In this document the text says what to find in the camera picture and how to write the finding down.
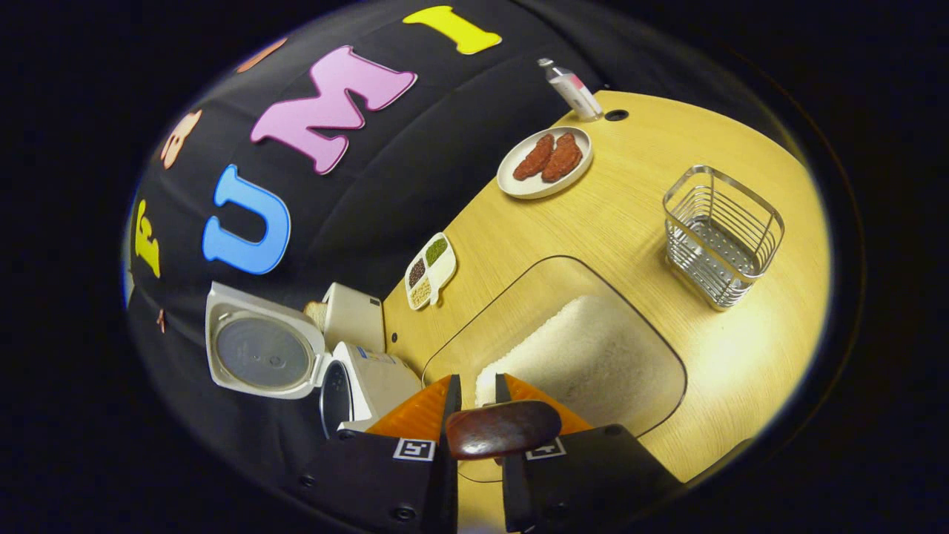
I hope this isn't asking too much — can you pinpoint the white round plate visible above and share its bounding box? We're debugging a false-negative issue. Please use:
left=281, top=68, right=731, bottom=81
left=497, top=126, right=594, bottom=200

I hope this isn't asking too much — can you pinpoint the white divided grain dish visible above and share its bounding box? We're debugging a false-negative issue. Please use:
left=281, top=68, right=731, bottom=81
left=404, top=232, right=457, bottom=310

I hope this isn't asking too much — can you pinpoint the white toaster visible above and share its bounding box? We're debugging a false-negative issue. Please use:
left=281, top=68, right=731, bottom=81
left=323, top=283, right=386, bottom=355

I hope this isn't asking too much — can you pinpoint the clear glass tray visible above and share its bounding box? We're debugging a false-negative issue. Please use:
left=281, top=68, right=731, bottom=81
left=421, top=255, right=689, bottom=483

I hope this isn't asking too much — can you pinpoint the red-brown sausage piece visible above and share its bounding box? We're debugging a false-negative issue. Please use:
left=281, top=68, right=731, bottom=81
left=513, top=133, right=555, bottom=181
left=541, top=132, right=583, bottom=183

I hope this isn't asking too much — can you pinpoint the dark wooden spoon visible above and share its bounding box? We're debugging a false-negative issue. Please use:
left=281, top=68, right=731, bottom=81
left=445, top=400, right=563, bottom=461

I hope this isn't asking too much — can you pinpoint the white rice cooker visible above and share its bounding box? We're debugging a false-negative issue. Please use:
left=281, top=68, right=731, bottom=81
left=205, top=282, right=422, bottom=440

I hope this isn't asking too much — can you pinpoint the clear bottle with pink label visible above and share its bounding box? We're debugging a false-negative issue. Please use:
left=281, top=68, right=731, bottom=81
left=538, top=58, right=604, bottom=122

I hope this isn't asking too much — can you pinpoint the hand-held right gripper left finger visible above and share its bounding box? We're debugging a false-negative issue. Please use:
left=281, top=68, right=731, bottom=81
left=300, top=375, right=462, bottom=534

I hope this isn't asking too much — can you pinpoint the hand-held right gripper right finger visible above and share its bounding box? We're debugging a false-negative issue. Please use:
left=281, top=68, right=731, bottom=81
left=495, top=373, right=683, bottom=533

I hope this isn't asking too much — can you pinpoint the metal wire chopstick holder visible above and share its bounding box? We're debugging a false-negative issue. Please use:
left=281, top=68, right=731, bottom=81
left=662, top=165, right=785, bottom=311

